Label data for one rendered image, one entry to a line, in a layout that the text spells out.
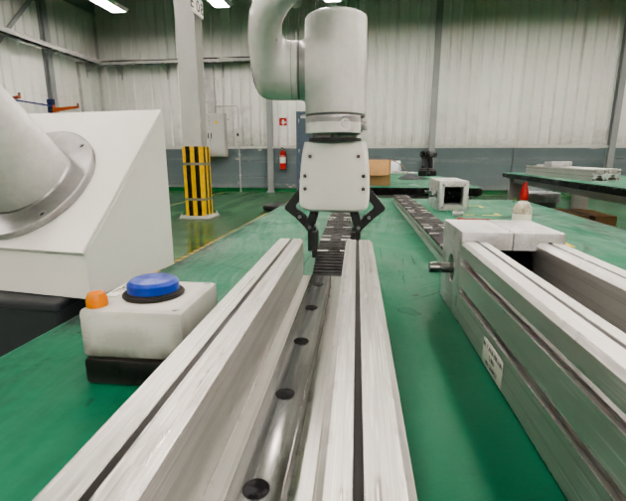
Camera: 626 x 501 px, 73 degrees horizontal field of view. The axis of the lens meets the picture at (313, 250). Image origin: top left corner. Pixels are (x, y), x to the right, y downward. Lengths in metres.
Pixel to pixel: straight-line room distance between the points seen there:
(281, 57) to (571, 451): 0.51
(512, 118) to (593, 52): 2.23
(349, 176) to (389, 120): 10.82
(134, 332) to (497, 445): 0.25
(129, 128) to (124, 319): 0.40
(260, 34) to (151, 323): 0.37
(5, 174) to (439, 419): 0.54
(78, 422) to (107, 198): 0.34
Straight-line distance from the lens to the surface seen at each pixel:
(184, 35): 7.02
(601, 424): 0.23
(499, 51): 11.99
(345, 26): 0.60
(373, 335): 0.21
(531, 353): 0.29
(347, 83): 0.59
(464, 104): 11.65
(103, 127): 0.72
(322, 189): 0.60
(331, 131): 0.58
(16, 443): 0.33
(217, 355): 0.19
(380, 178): 2.56
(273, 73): 0.59
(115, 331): 0.35
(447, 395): 0.34
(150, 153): 0.66
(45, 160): 0.64
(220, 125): 11.83
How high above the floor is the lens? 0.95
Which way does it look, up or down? 13 degrees down
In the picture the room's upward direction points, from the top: straight up
